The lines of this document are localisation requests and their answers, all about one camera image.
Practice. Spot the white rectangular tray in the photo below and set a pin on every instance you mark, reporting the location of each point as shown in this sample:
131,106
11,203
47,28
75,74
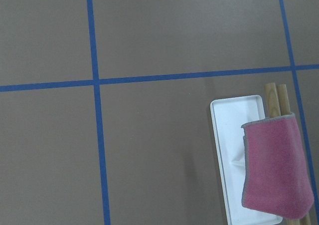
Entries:
228,115

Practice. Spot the inner wooden rack rod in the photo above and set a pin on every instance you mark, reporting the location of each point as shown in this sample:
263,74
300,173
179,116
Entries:
272,100

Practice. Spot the pink cleaning cloth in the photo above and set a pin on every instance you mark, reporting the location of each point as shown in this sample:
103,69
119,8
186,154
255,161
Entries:
276,177

